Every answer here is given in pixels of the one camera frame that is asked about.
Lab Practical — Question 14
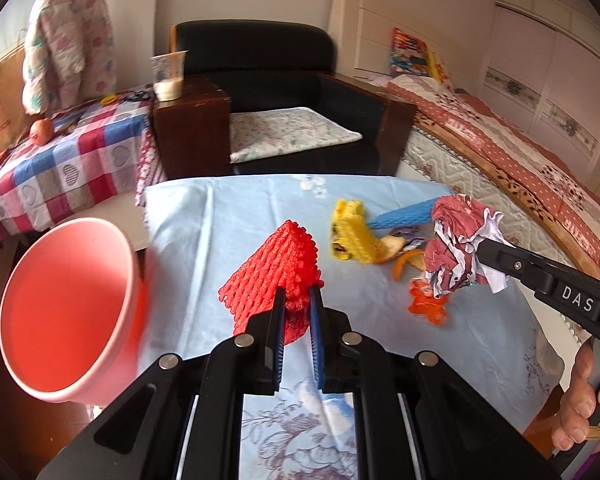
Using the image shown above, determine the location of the checked tablecloth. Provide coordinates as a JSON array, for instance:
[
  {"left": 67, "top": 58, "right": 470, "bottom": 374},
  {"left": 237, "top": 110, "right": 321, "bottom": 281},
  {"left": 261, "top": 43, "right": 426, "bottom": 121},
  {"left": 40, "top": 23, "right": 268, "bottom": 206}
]
[{"left": 0, "top": 87, "right": 156, "bottom": 256}]

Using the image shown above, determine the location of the white headboard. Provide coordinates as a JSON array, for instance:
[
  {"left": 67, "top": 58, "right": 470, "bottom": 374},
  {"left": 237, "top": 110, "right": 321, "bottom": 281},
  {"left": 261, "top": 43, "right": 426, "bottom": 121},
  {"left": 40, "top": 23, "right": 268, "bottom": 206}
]
[{"left": 330, "top": 0, "right": 496, "bottom": 81}]

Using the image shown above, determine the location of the plastic drink cup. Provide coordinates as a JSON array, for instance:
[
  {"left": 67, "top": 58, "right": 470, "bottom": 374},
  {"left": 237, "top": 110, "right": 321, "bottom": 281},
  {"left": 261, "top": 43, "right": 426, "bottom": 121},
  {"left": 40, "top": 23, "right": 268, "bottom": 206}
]
[{"left": 151, "top": 51, "right": 188, "bottom": 102}]

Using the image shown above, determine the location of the small orange peel piece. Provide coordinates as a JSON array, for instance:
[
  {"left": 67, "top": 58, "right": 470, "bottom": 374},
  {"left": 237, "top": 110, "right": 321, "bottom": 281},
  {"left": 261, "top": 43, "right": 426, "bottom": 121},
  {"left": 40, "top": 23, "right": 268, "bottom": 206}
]
[{"left": 392, "top": 250, "right": 427, "bottom": 281}]

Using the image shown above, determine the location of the red foam fruit net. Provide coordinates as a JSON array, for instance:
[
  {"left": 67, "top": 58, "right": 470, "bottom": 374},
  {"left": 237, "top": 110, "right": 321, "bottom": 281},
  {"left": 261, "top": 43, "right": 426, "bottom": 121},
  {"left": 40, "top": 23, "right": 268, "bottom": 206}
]
[{"left": 218, "top": 220, "right": 325, "bottom": 346}]

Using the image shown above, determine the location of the white wardrobe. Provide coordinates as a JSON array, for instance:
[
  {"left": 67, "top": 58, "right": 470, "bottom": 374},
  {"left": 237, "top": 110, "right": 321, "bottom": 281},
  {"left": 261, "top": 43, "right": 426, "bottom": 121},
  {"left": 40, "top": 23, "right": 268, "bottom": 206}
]
[{"left": 477, "top": 0, "right": 600, "bottom": 186}]

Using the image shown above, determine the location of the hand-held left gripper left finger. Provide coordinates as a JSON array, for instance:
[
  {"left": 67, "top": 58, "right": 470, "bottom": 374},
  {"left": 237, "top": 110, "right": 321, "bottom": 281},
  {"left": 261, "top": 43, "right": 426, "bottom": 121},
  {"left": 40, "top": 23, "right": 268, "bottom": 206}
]
[{"left": 35, "top": 287, "right": 287, "bottom": 480}]

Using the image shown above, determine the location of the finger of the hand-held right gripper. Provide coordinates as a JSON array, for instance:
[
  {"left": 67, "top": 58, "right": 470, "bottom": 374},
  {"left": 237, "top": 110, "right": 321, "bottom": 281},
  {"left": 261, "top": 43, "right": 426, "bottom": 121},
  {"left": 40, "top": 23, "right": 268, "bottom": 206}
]
[{"left": 472, "top": 237, "right": 600, "bottom": 352}]

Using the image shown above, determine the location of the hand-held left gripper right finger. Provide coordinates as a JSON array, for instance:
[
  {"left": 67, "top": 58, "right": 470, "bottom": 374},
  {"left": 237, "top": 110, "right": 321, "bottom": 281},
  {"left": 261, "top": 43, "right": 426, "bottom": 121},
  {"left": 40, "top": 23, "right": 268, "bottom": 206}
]
[{"left": 309, "top": 285, "right": 561, "bottom": 480}]

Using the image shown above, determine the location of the brown paper bag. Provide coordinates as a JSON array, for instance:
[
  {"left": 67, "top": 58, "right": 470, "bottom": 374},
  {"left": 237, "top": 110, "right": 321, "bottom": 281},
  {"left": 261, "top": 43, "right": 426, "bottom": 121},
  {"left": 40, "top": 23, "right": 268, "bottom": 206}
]
[{"left": 0, "top": 42, "right": 31, "bottom": 161}]

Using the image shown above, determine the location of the pastel padded jacket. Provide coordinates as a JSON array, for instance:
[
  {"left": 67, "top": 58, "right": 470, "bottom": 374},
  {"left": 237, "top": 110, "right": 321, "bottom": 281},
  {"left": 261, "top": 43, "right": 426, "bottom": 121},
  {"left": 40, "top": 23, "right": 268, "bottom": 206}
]
[{"left": 22, "top": 0, "right": 117, "bottom": 116}]

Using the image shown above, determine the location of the floral seat cushion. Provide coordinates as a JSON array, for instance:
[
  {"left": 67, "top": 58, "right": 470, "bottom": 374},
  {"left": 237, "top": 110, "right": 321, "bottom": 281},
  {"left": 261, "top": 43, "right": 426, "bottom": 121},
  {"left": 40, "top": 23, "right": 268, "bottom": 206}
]
[{"left": 229, "top": 106, "right": 363, "bottom": 163}]

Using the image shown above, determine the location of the yellow packet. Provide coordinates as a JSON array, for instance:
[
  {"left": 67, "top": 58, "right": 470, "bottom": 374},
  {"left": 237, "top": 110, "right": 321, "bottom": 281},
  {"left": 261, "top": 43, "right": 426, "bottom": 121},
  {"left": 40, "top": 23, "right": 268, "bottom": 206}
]
[{"left": 427, "top": 50, "right": 453, "bottom": 83}]

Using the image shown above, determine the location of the pink plastic bucket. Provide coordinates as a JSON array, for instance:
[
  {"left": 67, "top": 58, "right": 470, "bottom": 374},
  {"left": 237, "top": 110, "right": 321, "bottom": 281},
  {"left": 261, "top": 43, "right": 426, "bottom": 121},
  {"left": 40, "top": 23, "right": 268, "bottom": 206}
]
[{"left": 0, "top": 217, "right": 148, "bottom": 403}]

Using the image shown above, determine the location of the bed with red quilt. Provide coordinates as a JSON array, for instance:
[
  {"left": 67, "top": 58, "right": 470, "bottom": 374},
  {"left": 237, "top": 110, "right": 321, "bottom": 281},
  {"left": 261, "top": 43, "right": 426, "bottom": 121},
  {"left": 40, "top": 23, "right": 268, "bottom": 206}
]
[{"left": 385, "top": 74, "right": 600, "bottom": 281}]

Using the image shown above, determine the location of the blue foam fruit net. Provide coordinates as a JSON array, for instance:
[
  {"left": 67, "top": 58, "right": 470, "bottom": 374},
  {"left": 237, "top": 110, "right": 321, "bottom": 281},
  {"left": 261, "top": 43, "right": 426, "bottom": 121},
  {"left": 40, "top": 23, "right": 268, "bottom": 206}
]
[{"left": 367, "top": 195, "right": 453, "bottom": 231}]

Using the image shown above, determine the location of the colourful pillow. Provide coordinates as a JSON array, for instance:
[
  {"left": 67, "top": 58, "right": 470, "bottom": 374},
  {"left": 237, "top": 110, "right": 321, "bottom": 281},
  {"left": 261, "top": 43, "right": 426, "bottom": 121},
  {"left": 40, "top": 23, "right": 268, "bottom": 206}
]
[{"left": 389, "top": 27, "right": 429, "bottom": 78}]

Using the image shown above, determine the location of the person's right hand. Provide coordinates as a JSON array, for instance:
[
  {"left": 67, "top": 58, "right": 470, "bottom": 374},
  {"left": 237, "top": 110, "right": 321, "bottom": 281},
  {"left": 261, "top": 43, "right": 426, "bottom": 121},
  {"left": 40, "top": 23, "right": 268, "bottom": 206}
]
[{"left": 552, "top": 340, "right": 600, "bottom": 453}]

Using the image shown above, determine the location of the light blue floral cloth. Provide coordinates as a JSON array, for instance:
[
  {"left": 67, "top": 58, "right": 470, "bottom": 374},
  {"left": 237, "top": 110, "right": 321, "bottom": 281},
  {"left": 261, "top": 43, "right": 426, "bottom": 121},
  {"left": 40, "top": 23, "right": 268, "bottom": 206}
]
[{"left": 142, "top": 175, "right": 566, "bottom": 480}]

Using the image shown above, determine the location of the red dotted cloth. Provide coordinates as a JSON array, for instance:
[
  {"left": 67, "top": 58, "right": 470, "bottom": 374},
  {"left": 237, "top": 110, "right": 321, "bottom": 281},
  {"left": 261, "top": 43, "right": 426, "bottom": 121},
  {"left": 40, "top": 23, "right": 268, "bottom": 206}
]
[{"left": 135, "top": 130, "right": 168, "bottom": 208}]

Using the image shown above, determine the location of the pink printed wrapper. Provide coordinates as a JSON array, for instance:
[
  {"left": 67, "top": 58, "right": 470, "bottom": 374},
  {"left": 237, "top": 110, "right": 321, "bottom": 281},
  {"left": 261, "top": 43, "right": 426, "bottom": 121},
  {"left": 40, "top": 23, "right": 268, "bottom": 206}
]
[{"left": 390, "top": 225, "right": 426, "bottom": 251}]

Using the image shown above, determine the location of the black leather armchair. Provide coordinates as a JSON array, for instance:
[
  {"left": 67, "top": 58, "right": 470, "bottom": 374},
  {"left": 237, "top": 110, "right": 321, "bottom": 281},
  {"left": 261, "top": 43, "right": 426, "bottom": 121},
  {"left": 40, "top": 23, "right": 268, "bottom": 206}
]
[{"left": 150, "top": 21, "right": 418, "bottom": 178}]

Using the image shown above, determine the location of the yellow plastic bag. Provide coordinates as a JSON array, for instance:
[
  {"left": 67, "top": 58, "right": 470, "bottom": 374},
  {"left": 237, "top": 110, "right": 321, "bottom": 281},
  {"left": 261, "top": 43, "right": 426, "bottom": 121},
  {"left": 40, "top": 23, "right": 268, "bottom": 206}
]
[{"left": 330, "top": 199, "right": 383, "bottom": 266}]

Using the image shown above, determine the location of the orange fruit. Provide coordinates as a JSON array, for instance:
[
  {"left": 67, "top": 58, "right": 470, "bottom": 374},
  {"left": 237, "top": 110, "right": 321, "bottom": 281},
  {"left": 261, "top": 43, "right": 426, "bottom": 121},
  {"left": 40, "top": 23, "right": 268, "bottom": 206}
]
[{"left": 30, "top": 117, "right": 54, "bottom": 146}]

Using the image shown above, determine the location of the red white paper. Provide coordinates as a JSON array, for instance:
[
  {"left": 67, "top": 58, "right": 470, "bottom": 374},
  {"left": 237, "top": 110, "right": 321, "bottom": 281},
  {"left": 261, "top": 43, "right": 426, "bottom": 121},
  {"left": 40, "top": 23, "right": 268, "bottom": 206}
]
[{"left": 424, "top": 194, "right": 511, "bottom": 298}]

